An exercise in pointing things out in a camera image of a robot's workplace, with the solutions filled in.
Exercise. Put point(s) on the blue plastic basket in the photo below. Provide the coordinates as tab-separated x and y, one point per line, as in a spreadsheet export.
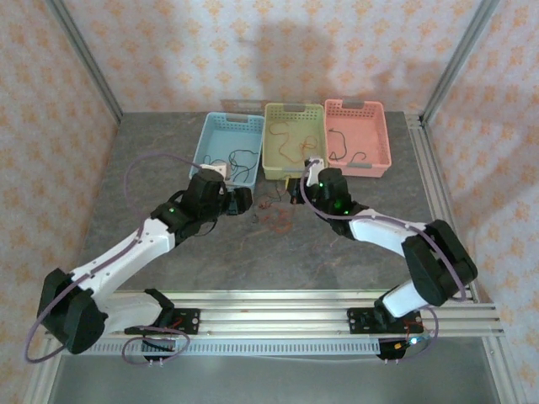
223	139

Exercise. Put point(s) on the pink plastic basket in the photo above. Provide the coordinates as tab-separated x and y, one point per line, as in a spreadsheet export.
362	134

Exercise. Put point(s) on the green plastic basket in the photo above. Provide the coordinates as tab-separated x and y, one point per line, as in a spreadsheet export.
292	118

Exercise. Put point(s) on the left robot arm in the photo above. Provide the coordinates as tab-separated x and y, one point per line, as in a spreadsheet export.
126	252

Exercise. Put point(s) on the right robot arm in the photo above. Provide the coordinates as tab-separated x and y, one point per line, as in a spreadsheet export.
379	235

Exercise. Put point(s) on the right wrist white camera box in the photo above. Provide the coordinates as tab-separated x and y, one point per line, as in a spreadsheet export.
315	168

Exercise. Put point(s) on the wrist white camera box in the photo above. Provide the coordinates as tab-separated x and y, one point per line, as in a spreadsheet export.
315	168
215	170

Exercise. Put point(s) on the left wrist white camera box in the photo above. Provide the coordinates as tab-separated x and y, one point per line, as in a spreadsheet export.
215	170

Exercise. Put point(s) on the aluminium side rail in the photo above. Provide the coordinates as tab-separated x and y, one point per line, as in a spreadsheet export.
425	168

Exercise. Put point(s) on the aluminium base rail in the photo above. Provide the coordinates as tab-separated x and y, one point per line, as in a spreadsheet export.
273	315

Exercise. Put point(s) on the aluminium frame post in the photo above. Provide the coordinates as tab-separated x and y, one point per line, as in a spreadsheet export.
461	54
88	59

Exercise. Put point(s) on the aluminium frame leg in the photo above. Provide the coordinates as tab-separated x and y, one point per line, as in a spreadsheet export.
505	374
42	374

